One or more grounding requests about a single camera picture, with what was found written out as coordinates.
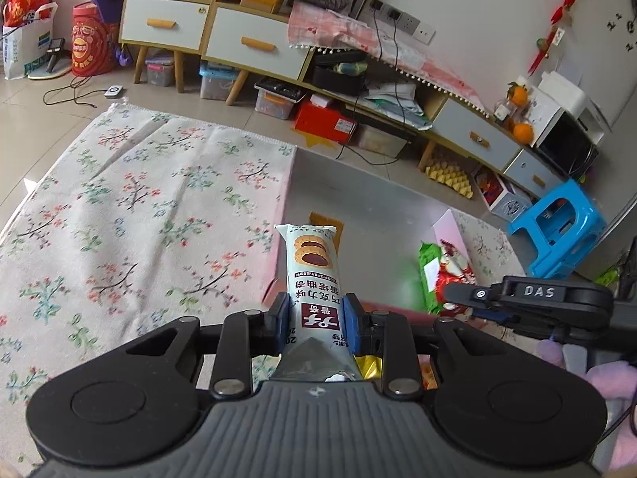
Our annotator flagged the clear plastic storage bin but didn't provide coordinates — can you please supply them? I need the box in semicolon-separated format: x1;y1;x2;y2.
254;78;308;121
145;51;176;88
355;121;408;159
199;61;240;101

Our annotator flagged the stack of papers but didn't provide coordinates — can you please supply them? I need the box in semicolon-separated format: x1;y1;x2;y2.
357;81;432;131

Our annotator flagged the blue plastic stool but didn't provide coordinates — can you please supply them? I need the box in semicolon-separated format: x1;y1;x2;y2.
506;178;609;280

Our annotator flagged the person's right forearm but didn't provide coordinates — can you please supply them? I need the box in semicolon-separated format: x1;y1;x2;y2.
542;339;637;474

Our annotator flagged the colourful printed box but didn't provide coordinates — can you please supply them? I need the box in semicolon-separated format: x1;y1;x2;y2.
474;166;534;223

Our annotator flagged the brown snack packet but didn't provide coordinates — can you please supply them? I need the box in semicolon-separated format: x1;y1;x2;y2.
309;211;346;253

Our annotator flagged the white shopping bag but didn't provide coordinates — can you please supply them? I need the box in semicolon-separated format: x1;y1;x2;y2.
2;2;59;81

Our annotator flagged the wall power outlet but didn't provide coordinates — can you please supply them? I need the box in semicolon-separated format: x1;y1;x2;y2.
399;11;435;44
367;0;402;22

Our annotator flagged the red cylindrical gift box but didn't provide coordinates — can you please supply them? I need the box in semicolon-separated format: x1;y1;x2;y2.
72;2;121;78

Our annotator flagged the grey drawer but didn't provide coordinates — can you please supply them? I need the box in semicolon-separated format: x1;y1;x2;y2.
502;148;567;198
429;96;524;166

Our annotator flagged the white appliance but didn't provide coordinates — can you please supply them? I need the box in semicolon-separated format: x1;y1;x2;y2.
539;71;614;133

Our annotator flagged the yellow snack packet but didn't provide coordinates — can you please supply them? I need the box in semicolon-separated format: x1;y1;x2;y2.
355;353;385;382

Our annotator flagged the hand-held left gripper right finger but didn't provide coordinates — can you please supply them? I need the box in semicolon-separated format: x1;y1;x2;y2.
343;293;503;402

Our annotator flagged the black power cable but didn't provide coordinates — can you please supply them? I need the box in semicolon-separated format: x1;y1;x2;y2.
338;7;405;167

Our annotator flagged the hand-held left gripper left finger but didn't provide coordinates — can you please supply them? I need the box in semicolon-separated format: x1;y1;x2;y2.
112;293;290;400

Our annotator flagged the red shoe box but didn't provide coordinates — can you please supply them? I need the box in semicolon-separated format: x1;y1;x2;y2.
293;98;360;143

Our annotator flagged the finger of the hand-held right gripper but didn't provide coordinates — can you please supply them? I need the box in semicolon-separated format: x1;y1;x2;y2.
469;308;519;325
437;283;502;308

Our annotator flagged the yellow egg tray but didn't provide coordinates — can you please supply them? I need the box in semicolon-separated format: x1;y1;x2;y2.
424;156;477;198

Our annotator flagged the low wooden cabinet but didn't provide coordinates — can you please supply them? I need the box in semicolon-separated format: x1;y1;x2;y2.
299;35;571;200

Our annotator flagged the red snack packet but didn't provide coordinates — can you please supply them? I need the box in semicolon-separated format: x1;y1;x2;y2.
434;240;479;320

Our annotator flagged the pink checked cloth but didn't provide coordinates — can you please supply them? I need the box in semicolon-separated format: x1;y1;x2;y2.
287;0;487;111

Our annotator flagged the white drawer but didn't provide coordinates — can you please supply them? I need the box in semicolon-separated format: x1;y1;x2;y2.
121;0;211;54
203;6;315;81

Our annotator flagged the pale cookie tube packet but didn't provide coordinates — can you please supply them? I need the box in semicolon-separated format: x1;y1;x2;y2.
273;223;360;384

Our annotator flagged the red gift bag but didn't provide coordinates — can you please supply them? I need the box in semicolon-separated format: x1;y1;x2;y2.
4;0;51;29

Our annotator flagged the green snack packet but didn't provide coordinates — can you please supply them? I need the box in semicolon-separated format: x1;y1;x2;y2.
418;241;444;315

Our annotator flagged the black microwave oven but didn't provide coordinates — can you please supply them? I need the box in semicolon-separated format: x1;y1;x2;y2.
536;108;599;181

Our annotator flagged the black box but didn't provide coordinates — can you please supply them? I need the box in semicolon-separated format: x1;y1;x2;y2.
312;51;370;98

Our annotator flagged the round white floor disc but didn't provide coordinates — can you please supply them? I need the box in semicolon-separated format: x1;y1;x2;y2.
27;37;74;81

